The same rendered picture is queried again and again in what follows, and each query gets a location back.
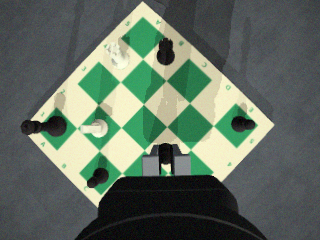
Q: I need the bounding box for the green and cream chessboard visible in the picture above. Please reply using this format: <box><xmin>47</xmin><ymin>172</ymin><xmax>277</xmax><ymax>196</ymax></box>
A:
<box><xmin>28</xmin><ymin>2</ymin><xmax>274</xmax><ymax>207</ymax></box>

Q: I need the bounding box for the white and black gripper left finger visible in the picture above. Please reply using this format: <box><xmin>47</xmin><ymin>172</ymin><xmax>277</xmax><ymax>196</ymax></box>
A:
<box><xmin>142</xmin><ymin>144</ymin><xmax>161</xmax><ymax>176</ymax></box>

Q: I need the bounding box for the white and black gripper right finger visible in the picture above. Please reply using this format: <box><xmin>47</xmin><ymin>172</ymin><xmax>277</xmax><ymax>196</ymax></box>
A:
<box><xmin>170</xmin><ymin>144</ymin><xmax>191</xmax><ymax>176</ymax></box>

